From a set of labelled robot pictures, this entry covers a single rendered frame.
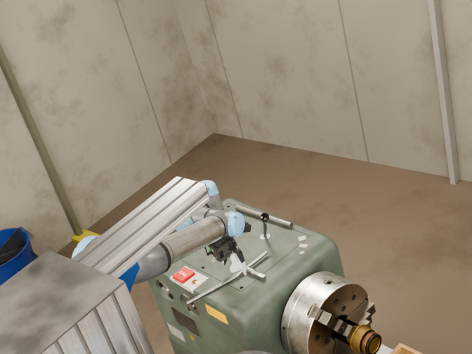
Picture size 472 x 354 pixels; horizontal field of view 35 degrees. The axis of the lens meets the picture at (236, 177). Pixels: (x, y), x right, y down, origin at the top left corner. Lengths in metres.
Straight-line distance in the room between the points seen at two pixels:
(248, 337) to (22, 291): 1.15
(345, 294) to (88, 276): 1.24
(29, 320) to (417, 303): 3.05
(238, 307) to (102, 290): 1.12
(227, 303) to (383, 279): 2.02
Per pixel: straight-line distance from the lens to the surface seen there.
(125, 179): 5.83
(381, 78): 5.03
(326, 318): 2.45
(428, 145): 5.12
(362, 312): 2.59
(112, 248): 1.53
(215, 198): 2.38
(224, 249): 2.48
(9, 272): 4.72
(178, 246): 2.06
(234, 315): 2.49
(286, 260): 2.62
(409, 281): 4.38
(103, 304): 1.41
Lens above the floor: 2.83
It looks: 30 degrees down
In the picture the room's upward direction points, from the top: 16 degrees counter-clockwise
